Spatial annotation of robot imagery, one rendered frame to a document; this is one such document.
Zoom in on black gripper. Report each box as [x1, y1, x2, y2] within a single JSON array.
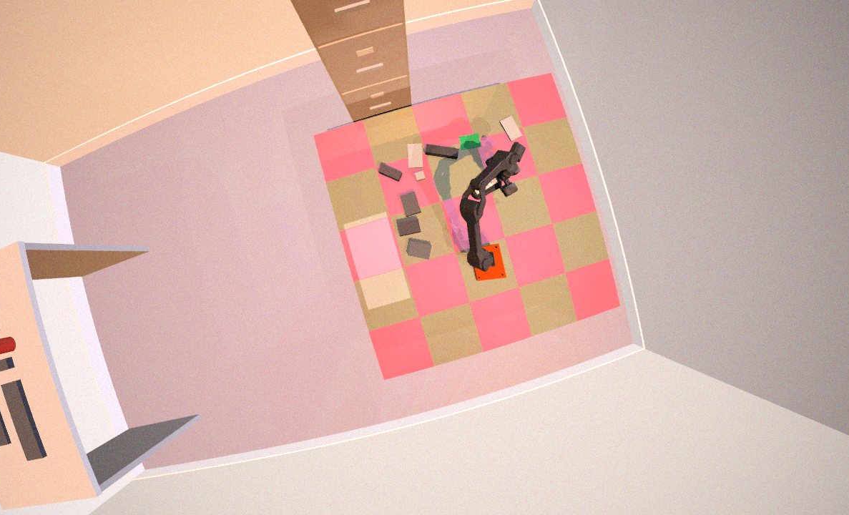
[[486, 157, 518, 197]]

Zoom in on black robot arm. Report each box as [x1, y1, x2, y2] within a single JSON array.
[[460, 142, 526, 272]]

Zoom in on dark grey controller unit with green rocker switches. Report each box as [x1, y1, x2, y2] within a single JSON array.
[[471, 177, 502, 200]]

